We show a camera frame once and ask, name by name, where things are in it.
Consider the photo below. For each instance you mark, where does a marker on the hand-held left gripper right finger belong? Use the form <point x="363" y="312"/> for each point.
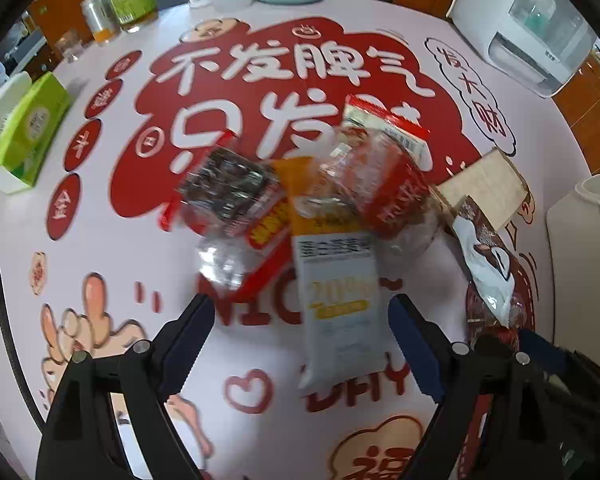
<point x="415" y="350"/>

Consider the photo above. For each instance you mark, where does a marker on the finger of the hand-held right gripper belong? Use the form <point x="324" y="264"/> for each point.
<point x="545" y="349"/>

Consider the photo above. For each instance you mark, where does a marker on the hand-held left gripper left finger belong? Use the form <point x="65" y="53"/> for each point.
<point x="187" y="350"/>

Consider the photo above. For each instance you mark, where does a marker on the orange and white snack packet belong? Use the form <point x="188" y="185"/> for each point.
<point x="335" y="310"/>

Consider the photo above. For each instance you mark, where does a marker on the white plastic bin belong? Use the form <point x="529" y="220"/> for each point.
<point x="590" y="260"/>

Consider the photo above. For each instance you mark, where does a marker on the brown and white snack packet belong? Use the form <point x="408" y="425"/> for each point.
<point x="485" y="260"/>

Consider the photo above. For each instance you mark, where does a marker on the round red label snack packet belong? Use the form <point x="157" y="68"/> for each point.
<point x="395" y="195"/>

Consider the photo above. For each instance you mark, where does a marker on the dark snack packet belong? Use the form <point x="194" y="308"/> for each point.
<point x="225" y="190"/>

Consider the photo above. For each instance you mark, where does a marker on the beige cracker packet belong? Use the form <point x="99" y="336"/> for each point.
<point x="485" y="180"/>

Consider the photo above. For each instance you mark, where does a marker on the red edged white snack packet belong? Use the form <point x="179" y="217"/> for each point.
<point x="380" y="122"/>

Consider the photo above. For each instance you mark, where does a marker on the green tissue box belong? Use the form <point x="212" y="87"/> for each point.
<point x="30" y="125"/>

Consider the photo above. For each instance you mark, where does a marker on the white sterilizer cabinet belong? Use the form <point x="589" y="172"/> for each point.
<point x="530" y="35"/>

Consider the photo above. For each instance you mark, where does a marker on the small drinking glass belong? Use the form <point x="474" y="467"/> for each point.
<point x="70" y="45"/>

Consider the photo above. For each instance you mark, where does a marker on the small glass jar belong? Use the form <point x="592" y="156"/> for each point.
<point x="100" y="20"/>

